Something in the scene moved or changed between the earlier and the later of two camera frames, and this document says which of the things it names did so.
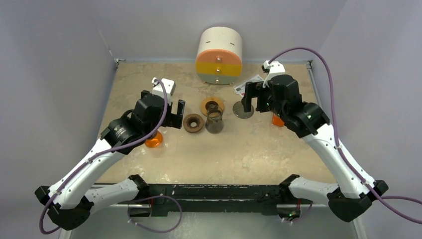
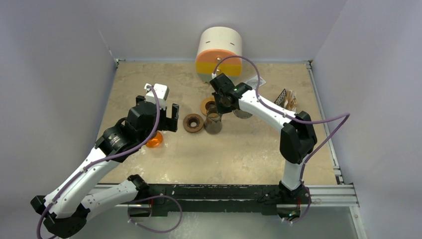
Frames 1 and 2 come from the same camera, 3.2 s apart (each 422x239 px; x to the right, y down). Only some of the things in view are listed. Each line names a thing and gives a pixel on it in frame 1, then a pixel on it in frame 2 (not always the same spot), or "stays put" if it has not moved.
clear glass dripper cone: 238,110 stays put
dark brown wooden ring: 193,118 stays put
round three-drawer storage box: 219,55 stays put
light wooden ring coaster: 203,109 stays put
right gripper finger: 253,89 to 217,102
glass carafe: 214,124 stays put
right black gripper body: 256,93 to 223,100
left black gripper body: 169,109 stays put
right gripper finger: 260,104 to 223,109
